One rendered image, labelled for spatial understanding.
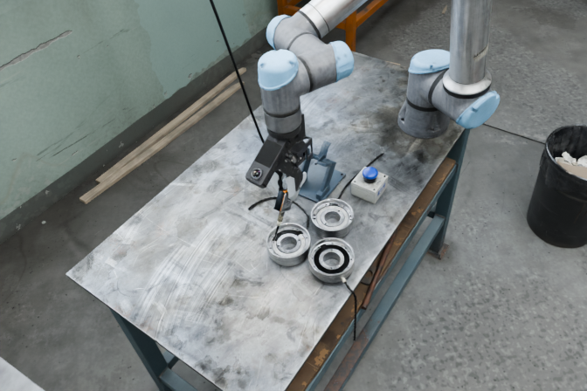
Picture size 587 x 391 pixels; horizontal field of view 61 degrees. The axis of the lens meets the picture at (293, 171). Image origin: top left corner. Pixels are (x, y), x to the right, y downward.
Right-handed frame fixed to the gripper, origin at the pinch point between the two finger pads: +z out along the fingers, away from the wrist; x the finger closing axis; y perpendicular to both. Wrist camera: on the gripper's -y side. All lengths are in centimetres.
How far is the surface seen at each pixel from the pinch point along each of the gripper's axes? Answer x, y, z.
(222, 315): -0.4, -26.9, 13.0
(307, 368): -15.6, -18.3, 38.1
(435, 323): -32, 41, 93
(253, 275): -0.1, -15.0, 13.1
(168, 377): 29, -33, 69
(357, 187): -8.9, 18.7, 9.5
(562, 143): -48, 124, 59
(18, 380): 35, -60, 25
